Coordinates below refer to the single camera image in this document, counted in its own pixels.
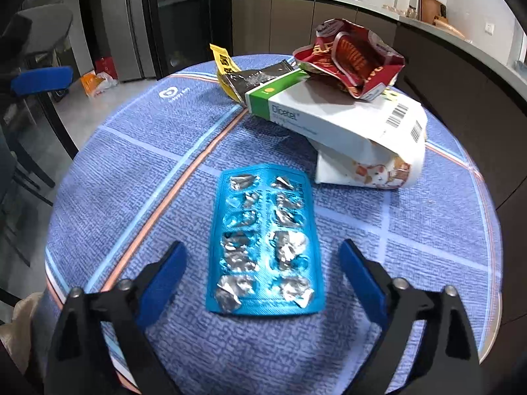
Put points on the red paper bag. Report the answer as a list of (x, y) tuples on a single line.
[(106, 68)]

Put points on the yellow black foil wrapper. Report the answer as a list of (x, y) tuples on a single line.
[(230, 74)]

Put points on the red crumpled snack bag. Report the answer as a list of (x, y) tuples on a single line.
[(354, 57)]

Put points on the white kitchen countertop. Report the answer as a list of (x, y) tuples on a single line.
[(453, 35)]

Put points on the white green medicine box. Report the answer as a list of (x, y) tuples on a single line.
[(313, 111)]

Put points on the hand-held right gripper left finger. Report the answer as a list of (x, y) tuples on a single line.
[(164, 279)]

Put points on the dark grey chair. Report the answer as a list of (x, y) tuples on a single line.
[(41, 24)]

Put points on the blue striped tablecloth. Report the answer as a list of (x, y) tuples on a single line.
[(123, 164)]

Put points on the wooden cutting board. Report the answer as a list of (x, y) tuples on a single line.
[(430, 6)]

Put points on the orange white plastic bag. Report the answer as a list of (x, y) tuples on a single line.
[(90, 84)]

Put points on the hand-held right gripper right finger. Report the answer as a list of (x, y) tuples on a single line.
[(362, 279)]

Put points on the white printed paper bag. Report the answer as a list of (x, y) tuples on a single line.
[(362, 164)]

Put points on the white wall socket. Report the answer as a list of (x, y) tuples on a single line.
[(490, 28)]

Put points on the dark glass door refrigerator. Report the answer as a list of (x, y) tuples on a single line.
[(181, 16)]

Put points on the blue backed chair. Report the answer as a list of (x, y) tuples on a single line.
[(41, 80)]

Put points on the blue blister pack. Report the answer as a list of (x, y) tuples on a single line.
[(263, 230)]

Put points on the beige cloth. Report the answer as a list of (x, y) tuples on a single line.
[(24, 325)]

